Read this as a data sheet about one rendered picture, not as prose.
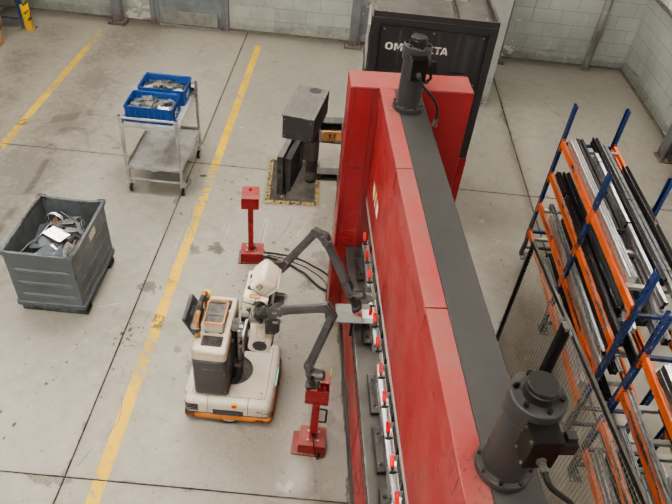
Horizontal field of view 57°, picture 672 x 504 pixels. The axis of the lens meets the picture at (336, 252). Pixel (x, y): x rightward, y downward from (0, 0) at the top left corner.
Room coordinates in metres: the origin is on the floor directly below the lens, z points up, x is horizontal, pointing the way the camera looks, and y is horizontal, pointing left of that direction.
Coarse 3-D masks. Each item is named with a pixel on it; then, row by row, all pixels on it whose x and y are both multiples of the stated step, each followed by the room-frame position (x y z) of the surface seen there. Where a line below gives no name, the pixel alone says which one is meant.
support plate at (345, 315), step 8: (336, 304) 3.08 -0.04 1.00; (344, 304) 3.08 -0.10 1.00; (368, 304) 3.11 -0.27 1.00; (344, 312) 3.01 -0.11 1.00; (352, 312) 3.02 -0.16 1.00; (336, 320) 2.93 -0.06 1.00; (344, 320) 2.93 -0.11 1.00; (352, 320) 2.94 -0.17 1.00; (360, 320) 2.95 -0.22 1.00; (368, 320) 2.96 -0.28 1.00
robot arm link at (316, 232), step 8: (312, 232) 3.19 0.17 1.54; (320, 232) 3.19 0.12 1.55; (328, 232) 3.24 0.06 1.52; (304, 240) 3.19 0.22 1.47; (312, 240) 3.18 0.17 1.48; (296, 248) 3.18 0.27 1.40; (304, 248) 3.17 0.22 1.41; (288, 256) 3.16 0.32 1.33; (296, 256) 3.16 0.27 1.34; (280, 264) 3.13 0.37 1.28; (288, 264) 3.14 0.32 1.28
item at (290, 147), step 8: (288, 144) 4.16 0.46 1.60; (296, 144) 4.22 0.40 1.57; (280, 152) 4.03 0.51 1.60; (288, 152) 4.09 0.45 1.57; (296, 152) 4.14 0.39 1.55; (280, 160) 3.97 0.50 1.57; (288, 160) 3.99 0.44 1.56; (296, 160) 4.15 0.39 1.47; (280, 168) 3.97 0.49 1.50; (288, 168) 3.99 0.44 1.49; (296, 168) 4.16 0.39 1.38; (280, 176) 3.97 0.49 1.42; (288, 176) 3.99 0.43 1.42; (296, 176) 4.18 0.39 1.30; (280, 184) 3.97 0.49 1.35; (288, 184) 3.99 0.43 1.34; (280, 192) 3.97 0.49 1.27
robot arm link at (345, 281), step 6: (324, 240) 3.14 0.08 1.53; (330, 240) 3.20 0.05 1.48; (324, 246) 3.13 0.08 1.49; (330, 246) 3.14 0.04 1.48; (330, 252) 3.13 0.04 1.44; (336, 252) 3.15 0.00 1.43; (330, 258) 3.11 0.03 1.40; (336, 258) 3.11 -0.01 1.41; (336, 264) 3.09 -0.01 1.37; (342, 264) 3.12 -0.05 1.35; (336, 270) 3.07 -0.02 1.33; (342, 270) 3.07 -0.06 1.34; (342, 276) 3.05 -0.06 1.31; (348, 276) 3.08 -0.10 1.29; (342, 282) 3.03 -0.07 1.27; (348, 282) 3.03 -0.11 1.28; (342, 288) 3.01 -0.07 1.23
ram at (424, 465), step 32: (384, 160) 3.38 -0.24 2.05; (384, 192) 3.21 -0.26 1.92; (384, 224) 3.05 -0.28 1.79; (384, 256) 2.89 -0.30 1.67; (384, 288) 2.73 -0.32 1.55; (384, 320) 2.58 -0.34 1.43; (416, 320) 1.99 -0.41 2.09; (416, 352) 1.88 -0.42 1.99; (416, 384) 1.77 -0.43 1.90; (416, 416) 1.66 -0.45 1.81; (416, 448) 1.55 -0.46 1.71; (416, 480) 1.44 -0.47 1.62; (448, 480) 1.19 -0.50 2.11
